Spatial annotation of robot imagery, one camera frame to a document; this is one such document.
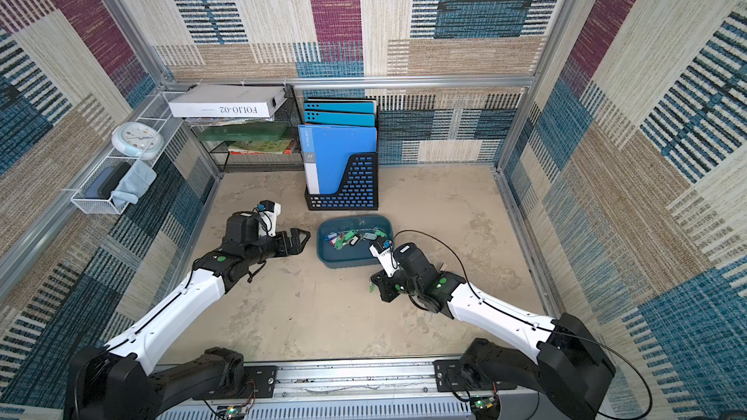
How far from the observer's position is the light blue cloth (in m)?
0.66

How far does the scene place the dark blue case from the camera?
651 millimetres

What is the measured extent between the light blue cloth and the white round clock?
0.03 meters

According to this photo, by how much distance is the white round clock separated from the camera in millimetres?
732

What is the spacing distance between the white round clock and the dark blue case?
5cm
